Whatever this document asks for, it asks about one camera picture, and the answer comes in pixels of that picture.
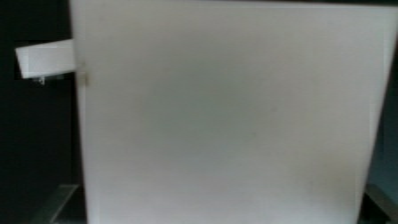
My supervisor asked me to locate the white cabinet body box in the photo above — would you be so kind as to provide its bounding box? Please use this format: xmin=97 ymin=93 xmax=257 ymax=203
xmin=17 ymin=40 xmax=77 ymax=79

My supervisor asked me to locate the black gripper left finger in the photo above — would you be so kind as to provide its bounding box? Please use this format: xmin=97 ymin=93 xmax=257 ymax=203
xmin=33 ymin=184 xmax=88 ymax=224

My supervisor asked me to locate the white cabinet top block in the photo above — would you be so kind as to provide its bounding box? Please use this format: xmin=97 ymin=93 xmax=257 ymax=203
xmin=70 ymin=0 xmax=398 ymax=224

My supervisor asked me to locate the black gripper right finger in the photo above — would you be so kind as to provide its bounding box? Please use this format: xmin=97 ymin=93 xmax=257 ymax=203
xmin=365 ymin=185 xmax=398 ymax=224

